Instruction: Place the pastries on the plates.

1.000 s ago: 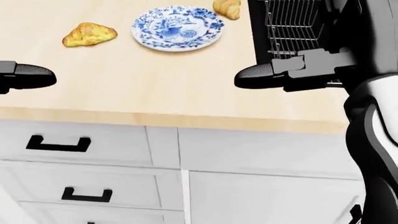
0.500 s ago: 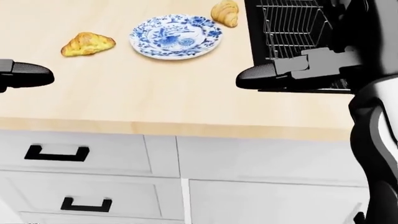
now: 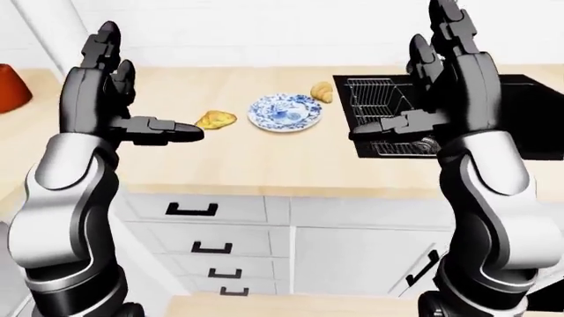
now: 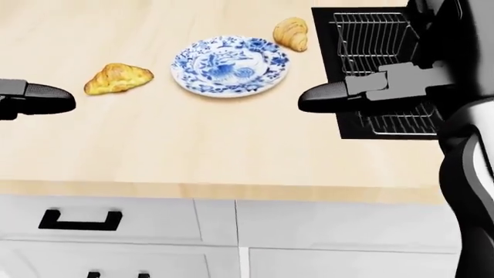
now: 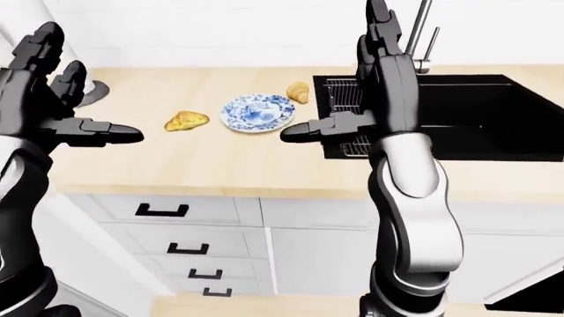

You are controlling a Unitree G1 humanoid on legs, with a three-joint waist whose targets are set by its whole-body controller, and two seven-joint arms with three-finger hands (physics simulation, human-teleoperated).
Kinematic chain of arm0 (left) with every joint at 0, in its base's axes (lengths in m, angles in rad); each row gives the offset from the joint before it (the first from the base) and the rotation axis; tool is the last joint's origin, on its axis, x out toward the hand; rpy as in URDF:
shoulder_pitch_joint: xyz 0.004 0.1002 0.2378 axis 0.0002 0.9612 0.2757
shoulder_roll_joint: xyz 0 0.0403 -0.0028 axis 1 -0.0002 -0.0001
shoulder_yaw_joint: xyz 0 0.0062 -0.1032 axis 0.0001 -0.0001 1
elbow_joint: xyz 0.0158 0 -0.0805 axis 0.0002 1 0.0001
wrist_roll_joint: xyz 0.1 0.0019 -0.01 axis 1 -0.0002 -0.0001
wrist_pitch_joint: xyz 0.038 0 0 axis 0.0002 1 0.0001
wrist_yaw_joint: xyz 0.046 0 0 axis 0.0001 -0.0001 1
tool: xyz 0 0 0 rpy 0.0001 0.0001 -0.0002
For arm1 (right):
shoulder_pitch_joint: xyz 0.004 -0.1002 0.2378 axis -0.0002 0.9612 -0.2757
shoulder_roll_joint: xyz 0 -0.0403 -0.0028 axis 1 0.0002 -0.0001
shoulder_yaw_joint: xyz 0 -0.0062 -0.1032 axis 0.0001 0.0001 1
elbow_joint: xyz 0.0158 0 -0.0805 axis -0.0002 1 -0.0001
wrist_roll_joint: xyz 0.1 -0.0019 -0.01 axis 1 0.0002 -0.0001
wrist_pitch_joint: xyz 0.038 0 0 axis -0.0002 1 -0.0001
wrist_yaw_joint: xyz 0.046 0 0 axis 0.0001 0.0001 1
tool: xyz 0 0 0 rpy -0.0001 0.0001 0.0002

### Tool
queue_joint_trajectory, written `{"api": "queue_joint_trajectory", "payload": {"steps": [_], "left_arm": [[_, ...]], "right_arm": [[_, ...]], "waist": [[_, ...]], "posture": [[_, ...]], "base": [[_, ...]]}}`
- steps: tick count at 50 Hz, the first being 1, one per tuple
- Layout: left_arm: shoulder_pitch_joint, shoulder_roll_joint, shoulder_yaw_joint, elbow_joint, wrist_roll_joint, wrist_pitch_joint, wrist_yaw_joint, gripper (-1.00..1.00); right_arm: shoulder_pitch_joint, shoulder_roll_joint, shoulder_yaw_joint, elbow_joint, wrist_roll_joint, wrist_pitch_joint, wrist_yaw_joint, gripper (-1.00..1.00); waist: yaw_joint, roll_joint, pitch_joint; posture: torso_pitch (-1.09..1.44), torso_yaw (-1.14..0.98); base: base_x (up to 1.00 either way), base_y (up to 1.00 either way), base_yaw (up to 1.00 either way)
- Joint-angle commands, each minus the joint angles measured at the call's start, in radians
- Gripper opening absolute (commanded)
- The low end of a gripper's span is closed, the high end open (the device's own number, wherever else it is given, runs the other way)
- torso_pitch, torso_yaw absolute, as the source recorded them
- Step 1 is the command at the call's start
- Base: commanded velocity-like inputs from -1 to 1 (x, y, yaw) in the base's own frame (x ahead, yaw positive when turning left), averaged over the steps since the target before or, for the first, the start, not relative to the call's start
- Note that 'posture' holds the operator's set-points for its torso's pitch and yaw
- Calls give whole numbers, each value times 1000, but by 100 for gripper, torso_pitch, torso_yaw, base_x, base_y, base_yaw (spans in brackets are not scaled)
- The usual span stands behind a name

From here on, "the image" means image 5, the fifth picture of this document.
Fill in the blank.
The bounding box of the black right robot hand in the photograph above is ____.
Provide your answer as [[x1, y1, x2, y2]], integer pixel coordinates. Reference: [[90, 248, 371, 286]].
[[279, 0, 422, 145]]

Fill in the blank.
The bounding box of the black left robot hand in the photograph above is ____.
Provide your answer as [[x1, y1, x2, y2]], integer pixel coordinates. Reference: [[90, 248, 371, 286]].
[[0, 21, 145, 148]]

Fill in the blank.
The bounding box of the stainless steel faucet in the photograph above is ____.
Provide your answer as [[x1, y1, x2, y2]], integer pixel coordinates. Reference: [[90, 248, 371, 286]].
[[404, 0, 441, 75]]

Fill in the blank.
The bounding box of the white paper towel roll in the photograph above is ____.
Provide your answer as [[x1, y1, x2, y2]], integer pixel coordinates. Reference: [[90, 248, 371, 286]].
[[0, 0, 98, 97]]

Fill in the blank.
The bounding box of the grey round holder base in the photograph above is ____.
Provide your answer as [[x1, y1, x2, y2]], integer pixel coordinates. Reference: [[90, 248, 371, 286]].
[[77, 78, 111, 107]]

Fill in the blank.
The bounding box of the black kitchen sink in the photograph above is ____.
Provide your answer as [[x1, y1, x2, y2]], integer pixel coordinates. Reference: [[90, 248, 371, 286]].
[[312, 74, 564, 163]]

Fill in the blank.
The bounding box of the golden brown croissant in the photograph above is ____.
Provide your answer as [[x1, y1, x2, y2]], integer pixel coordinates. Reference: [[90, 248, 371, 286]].
[[286, 81, 310, 106]]

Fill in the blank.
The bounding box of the blue white patterned plate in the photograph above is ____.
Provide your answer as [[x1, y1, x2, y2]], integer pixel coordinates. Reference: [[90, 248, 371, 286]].
[[219, 92, 297, 134]]

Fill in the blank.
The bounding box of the golden flaky pastry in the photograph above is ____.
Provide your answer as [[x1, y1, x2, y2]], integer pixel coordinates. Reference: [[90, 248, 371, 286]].
[[164, 110, 210, 132]]

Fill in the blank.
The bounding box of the white cabinet door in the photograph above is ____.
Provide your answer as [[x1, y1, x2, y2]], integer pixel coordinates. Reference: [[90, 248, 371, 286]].
[[269, 227, 375, 300]]

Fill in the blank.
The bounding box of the white drawer cabinet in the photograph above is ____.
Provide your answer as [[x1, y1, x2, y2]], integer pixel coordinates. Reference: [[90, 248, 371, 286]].
[[65, 193, 277, 299]]

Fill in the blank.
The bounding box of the wire sink rack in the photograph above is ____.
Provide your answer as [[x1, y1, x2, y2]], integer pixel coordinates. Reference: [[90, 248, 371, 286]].
[[324, 77, 375, 156]]

